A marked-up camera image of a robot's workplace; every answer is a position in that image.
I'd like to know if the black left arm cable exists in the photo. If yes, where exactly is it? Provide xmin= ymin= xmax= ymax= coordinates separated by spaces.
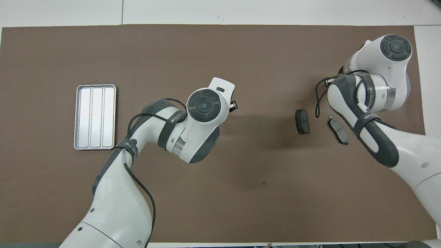
xmin=122 ymin=98 xmax=188 ymax=248

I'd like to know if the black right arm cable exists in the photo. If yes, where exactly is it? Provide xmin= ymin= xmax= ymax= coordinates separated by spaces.
xmin=315 ymin=70 xmax=371 ymax=119

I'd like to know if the rectangular dark grey brake pad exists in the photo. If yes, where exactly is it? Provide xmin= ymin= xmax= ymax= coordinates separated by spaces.
xmin=295 ymin=109 xmax=309 ymax=135

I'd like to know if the brown paper table mat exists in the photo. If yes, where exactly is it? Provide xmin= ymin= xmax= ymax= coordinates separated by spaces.
xmin=0 ymin=24 xmax=438 ymax=243

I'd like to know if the silver metal tray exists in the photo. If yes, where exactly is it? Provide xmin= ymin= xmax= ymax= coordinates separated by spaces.
xmin=73 ymin=84 xmax=117 ymax=151

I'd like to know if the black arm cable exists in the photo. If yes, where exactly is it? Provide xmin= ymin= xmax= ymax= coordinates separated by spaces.
xmin=122 ymin=98 xmax=188 ymax=248
xmin=315 ymin=70 xmax=371 ymax=119

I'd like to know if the curved dark grey brake pad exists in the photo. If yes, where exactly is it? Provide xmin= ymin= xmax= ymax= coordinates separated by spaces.
xmin=327 ymin=116 xmax=349 ymax=145

